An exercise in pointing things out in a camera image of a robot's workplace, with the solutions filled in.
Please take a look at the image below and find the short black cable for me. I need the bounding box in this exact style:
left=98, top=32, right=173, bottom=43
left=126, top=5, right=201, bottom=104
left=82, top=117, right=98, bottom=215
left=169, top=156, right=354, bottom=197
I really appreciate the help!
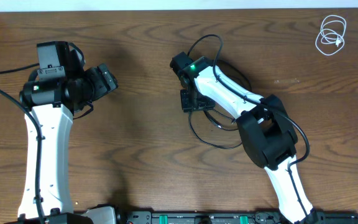
left=203, top=108, right=239, bottom=132

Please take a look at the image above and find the long black usb cable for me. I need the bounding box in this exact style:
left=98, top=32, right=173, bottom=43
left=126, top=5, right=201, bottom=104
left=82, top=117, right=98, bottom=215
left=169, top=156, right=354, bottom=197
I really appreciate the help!
left=188, top=110, right=244, bottom=150

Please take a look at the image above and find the white cable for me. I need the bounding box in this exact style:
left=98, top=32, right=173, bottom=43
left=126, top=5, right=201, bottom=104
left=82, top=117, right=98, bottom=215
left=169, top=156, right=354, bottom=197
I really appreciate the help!
left=314, top=14, right=347, bottom=57

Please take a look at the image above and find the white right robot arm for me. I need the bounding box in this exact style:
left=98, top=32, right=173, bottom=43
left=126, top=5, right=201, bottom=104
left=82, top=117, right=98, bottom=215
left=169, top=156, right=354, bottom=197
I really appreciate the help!
left=170, top=52, right=315, bottom=223

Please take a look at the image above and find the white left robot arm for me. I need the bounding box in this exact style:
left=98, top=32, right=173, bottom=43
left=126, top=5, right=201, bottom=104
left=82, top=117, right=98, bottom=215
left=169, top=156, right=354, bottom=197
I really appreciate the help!
left=17, top=41, right=118, bottom=223

